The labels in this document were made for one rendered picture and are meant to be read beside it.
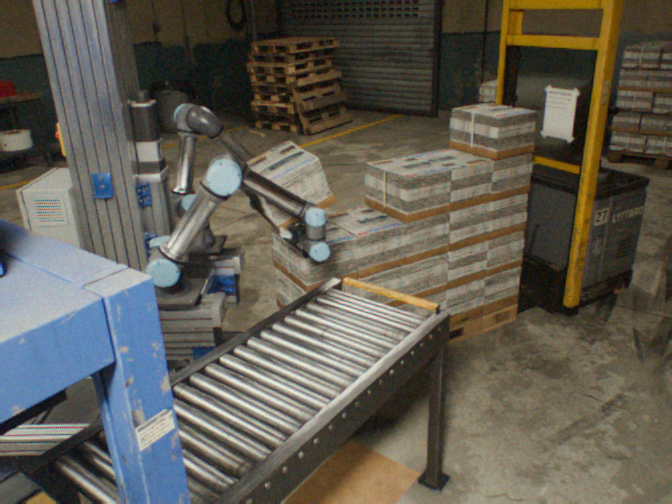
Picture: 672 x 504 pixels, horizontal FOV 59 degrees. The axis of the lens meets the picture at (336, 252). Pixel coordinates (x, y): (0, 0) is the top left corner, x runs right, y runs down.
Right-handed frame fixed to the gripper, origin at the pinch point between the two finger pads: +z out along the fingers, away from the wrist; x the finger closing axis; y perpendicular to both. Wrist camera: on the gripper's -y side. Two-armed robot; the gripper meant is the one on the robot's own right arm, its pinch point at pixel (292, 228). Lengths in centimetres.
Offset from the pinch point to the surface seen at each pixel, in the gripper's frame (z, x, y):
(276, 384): -79, 39, -4
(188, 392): -72, 63, 5
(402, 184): 19, -63, -18
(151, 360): -152, 52, 69
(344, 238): 12.4, -22.7, -24.5
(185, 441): -92, 68, 6
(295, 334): -54, 25, -10
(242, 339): -50, 42, -3
